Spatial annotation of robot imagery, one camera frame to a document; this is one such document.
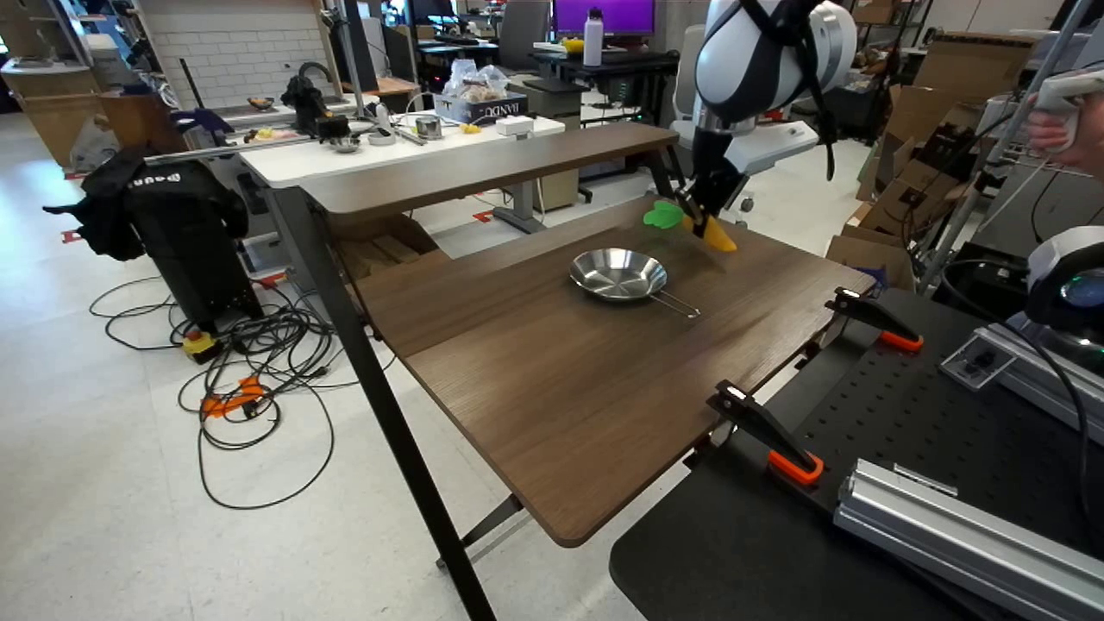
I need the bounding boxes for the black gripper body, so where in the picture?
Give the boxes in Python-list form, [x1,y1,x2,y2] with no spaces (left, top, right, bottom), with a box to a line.
[689,129,748,213]

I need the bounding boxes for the orange carrot plushie green top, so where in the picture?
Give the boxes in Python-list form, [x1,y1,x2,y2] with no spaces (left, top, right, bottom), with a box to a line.
[640,198,734,254]

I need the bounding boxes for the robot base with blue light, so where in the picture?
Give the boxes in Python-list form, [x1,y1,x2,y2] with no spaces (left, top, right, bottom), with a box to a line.
[1024,223,1104,341]

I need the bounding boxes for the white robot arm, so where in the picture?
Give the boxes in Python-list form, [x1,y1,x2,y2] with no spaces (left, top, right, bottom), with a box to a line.
[680,0,857,238]

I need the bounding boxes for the silver metal frying pan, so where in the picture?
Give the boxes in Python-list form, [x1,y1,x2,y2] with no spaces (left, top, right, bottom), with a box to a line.
[569,246,699,322]

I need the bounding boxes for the person's hand holding controller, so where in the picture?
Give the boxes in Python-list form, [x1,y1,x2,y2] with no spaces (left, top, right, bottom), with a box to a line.
[1026,95,1104,176]

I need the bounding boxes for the grey office chair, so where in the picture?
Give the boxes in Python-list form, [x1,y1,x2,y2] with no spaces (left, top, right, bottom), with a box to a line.
[665,22,821,220]

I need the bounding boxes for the brown wooden upper shelf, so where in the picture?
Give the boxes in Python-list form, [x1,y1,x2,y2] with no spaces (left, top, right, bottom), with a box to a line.
[298,124,676,213]

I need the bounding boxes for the far black orange clamp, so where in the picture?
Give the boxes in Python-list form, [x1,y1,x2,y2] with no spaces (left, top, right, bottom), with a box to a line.
[829,286,923,355]

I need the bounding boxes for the black orange clamp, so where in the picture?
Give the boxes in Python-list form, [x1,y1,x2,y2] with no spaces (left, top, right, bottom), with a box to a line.
[706,378,824,491]
[829,286,923,355]

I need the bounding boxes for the purple lit monitor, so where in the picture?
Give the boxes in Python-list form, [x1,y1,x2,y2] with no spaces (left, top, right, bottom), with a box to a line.
[553,0,656,36]

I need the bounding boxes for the white water bottle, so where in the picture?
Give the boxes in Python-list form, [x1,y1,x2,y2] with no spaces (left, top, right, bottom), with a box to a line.
[582,8,604,65]

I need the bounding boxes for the near black orange clamp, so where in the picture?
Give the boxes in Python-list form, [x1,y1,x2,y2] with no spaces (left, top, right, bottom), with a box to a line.
[706,378,824,491]

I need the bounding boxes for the cardboard boxes stack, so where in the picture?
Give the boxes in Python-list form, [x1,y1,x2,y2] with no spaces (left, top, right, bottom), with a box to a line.
[829,36,1031,286]

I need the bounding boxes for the black perforated mounting board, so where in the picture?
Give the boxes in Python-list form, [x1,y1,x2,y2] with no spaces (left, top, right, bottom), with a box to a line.
[609,293,1101,621]

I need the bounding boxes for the black metal table leg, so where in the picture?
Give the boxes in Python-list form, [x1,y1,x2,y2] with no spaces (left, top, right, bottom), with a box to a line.
[264,189,497,621]

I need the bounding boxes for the black desk lamp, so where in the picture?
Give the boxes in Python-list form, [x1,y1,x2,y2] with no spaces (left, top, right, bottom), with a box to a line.
[282,72,349,141]

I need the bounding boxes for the white background workbench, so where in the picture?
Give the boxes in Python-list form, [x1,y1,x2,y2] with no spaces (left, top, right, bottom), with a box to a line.
[235,107,569,193]

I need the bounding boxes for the orange power plug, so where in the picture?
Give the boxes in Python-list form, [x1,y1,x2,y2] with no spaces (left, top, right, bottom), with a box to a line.
[198,377,264,417]

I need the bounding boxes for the black equipment case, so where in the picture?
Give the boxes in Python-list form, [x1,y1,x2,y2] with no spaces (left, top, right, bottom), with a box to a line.
[60,151,262,331]

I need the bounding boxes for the silver aluminium extrusion rail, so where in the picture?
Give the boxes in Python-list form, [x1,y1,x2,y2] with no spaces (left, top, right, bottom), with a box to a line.
[833,458,1104,621]

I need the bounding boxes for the tangled black floor cables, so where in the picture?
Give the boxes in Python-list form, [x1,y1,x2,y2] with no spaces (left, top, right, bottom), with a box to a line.
[86,271,346,515]

